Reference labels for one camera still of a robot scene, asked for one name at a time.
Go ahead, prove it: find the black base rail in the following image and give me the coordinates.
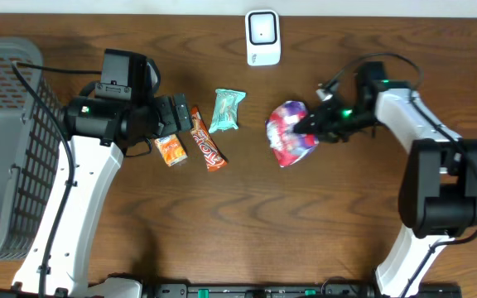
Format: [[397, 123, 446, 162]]
[[151, 282, 463, 298]]

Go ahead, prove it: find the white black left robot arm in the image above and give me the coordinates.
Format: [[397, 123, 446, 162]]
[[0, 94, 193, 297]]

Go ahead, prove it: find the grey plastic basket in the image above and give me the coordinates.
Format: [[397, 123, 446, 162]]
[[0, 37, 61, 261]]

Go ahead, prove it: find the white barcode scanner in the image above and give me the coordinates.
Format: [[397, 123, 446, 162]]
[[244, 9, 282, 66]]

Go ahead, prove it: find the small orange snack packet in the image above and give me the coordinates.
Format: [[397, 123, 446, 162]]
[[154, 134, 188, 167]]

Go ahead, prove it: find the teal snack packet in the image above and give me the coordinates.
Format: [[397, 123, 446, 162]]
[[209, 89, 247, 133]]

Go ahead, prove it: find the red chocolate bar wrapper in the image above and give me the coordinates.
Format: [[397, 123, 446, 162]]
[[190, 106, 227, 172]]

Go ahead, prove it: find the purple red snack packet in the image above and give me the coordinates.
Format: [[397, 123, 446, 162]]
[[266, 101, 319, 168]]

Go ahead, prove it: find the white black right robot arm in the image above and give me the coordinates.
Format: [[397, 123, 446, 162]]
[[294, 61, 477, 297]]

